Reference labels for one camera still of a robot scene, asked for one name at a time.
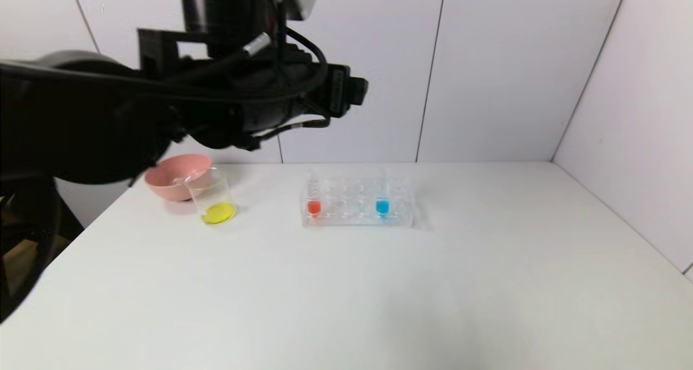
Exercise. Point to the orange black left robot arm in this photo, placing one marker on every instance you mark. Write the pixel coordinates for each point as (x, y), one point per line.
(81, 121)

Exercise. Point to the clear acrylic test tube rack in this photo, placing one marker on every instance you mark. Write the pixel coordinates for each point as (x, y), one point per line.
(352, 218)

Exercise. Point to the blue pigment test tube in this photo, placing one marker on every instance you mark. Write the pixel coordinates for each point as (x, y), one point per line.
(382, 206)

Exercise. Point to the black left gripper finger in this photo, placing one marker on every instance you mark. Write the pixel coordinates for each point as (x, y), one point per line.
(357, 91)

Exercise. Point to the pink bowl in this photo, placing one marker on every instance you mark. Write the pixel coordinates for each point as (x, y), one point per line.
(162, 188)

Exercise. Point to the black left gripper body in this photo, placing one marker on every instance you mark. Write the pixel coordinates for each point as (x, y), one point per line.
(340, 87)

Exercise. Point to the red pigment test tube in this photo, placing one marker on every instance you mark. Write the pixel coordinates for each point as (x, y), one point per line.
(314, 207)

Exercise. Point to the clear glass beaker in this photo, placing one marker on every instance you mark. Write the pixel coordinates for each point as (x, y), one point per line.
(218, 213)

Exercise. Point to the dark office chair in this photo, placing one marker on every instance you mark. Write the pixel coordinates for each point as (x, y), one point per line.
(32, 234)

